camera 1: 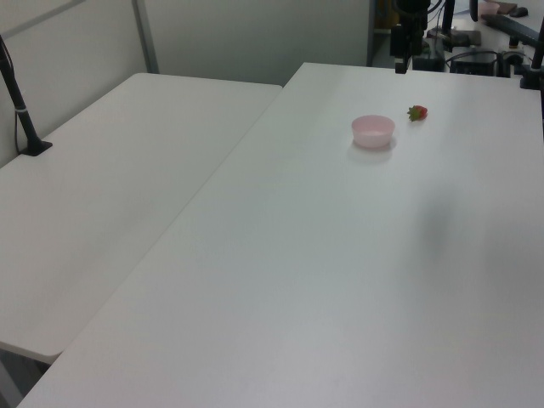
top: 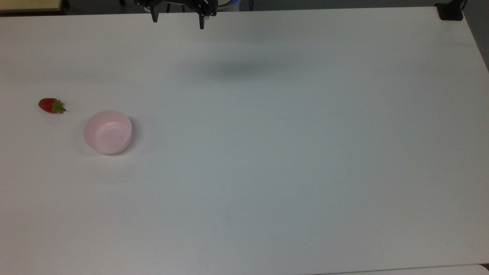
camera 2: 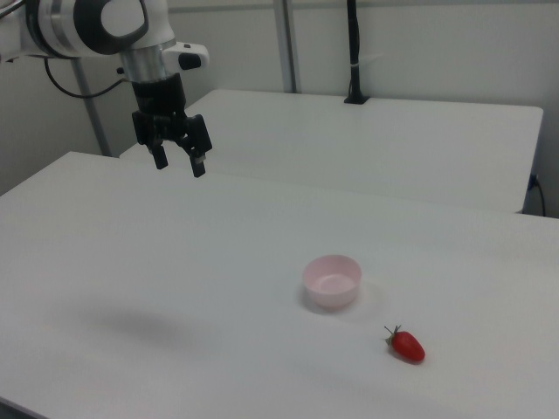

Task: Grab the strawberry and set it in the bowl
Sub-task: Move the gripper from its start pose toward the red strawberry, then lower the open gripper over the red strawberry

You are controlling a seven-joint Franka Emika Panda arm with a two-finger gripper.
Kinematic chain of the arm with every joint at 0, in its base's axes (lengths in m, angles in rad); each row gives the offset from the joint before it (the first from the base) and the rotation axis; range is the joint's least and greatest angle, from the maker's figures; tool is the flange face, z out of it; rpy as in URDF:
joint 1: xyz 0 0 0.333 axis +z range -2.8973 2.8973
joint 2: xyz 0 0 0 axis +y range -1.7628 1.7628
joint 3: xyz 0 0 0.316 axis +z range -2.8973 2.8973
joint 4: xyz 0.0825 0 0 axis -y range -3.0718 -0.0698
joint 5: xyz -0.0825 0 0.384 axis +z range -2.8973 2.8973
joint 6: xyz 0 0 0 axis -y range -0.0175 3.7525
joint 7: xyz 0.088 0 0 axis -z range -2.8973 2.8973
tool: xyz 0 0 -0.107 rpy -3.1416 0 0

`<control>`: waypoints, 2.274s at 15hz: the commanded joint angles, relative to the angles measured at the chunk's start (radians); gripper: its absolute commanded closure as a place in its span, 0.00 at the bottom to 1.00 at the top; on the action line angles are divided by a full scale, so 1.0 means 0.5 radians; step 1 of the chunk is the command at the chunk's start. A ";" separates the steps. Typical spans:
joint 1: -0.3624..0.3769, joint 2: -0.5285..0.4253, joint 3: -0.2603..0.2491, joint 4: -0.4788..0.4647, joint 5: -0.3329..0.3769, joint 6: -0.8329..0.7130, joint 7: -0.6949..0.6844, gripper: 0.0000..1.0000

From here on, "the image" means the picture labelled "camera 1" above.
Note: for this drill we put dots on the dark computer mouse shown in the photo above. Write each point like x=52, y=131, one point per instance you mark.
x=518, y=12

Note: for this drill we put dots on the grey partition frame post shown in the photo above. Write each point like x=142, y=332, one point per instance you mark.
x=146, y=36

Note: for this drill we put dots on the red strawberry with green leaves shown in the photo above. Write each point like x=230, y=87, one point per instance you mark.
x=419, y=112

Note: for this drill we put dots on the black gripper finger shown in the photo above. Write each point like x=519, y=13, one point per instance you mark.
x=409, y=61
x=400, y=66

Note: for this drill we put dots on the black electronics box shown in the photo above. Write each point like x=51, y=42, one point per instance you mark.
x=474, y=64

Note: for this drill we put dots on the black camera stand pole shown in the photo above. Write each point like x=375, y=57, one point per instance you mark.
x=19, y=106

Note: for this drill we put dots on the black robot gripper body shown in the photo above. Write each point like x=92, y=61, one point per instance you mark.
x=401, y=40

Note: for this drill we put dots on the brown flat pad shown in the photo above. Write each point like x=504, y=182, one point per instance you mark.
x=506, y=7

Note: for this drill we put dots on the pink plastic bowl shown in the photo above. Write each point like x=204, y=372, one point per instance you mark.
x=373, y=132

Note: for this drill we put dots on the black clamped camera stand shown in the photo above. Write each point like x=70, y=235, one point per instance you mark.
x=536, y=51

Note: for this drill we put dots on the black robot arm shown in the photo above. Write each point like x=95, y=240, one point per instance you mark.
x=411, y=6

